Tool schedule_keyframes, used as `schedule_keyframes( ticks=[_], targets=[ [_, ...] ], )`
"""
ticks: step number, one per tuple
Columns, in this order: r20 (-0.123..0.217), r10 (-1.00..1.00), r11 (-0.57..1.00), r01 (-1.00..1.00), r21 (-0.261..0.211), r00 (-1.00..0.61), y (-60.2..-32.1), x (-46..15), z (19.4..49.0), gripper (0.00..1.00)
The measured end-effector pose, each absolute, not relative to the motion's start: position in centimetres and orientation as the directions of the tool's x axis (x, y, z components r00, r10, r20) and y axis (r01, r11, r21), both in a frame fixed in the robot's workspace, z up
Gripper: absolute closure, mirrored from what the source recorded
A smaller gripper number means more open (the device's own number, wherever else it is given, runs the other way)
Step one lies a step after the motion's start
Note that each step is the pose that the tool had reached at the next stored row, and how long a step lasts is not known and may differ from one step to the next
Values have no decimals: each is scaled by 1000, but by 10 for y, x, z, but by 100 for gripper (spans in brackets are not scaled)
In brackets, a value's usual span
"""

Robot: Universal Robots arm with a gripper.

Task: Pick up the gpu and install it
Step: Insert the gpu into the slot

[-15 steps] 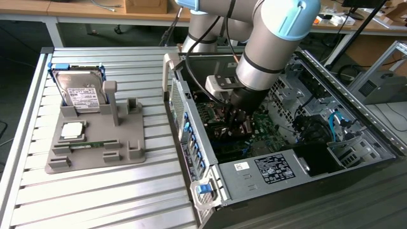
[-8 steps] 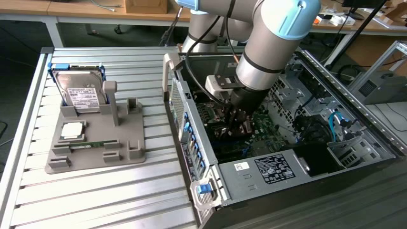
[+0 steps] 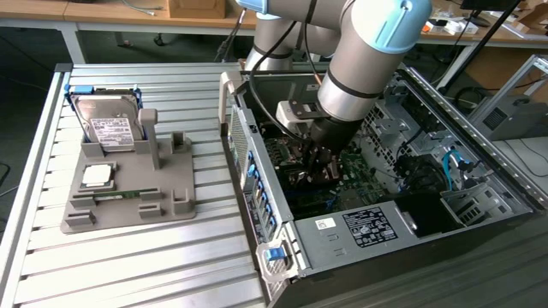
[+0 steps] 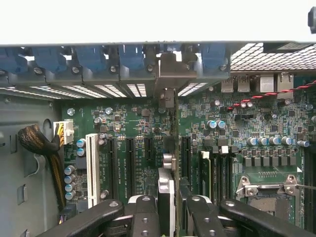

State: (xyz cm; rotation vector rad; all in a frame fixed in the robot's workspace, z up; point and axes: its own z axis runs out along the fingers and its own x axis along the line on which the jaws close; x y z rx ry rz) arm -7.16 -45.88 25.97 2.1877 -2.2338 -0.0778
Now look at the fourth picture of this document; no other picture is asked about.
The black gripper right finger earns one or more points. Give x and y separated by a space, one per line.
205 217

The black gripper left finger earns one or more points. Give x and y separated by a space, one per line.
145 217

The black RAM slot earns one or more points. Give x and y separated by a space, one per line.
229 177
215 177
222 177

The black RAM stick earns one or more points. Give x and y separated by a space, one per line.
205 172

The black long expansion slot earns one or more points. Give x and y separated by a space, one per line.
130 168
112 168
186 155

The CPU socket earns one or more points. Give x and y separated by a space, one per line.
269 197

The black short expansion slot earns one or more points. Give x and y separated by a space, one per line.
148 148

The white expansion slot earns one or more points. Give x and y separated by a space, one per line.
92 170

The green motherboard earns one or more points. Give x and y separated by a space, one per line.
222 118

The metal locking lever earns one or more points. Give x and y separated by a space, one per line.
307 186

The open black PC case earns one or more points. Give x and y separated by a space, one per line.
24 160

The blue card retention clip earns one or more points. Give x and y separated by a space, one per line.
90 59
12 61
132 58
213 58
49 60

